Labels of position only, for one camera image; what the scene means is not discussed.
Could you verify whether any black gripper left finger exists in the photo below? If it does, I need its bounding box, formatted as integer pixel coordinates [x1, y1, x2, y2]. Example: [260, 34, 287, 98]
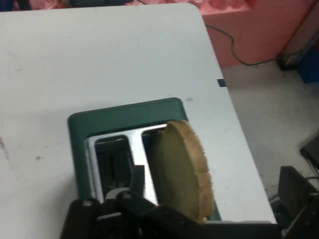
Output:
[59, 165, 200, 239]

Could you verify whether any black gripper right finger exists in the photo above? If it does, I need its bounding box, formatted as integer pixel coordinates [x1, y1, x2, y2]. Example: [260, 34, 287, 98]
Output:
[277, 165, 319, 239]

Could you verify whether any brown toast bread slice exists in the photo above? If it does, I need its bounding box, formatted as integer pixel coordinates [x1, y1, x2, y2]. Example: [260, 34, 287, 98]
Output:
[150, 119, 215, 224]

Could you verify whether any flat black device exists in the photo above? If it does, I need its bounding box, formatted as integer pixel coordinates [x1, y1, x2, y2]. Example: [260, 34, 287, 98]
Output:
[300, 133, 319, 175]

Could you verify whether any green two-slot toaster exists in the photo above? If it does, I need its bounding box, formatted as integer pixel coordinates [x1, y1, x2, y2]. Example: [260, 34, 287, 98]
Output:
[67, 97, 222, 223]

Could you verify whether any blue plastic bin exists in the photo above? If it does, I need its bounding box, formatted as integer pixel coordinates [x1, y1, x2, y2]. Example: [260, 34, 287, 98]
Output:
[298, 39, 319, 85]

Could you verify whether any pink foam block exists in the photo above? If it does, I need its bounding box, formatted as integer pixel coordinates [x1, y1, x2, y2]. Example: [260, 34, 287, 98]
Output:
[199, 0, 319, 68]

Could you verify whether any aluminium frame post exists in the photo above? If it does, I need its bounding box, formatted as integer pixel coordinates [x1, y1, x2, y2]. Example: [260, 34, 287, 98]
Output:
[276, 4, 319, 72]

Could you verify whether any thin black floor cable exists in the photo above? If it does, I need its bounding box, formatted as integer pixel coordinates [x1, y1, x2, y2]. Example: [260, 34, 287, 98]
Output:
[205, 24, 277, 67]

